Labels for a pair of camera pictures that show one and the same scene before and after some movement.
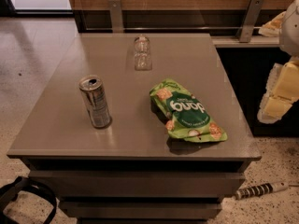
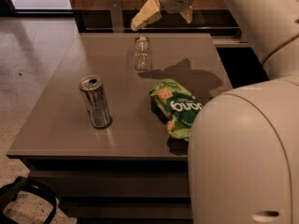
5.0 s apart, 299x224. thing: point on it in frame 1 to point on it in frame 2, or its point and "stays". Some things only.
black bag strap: x=9 y=191 stays
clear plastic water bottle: x=142 y=57 stays
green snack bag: x=184 y=115 stays
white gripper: x=291 y=32 to x=175 y=1
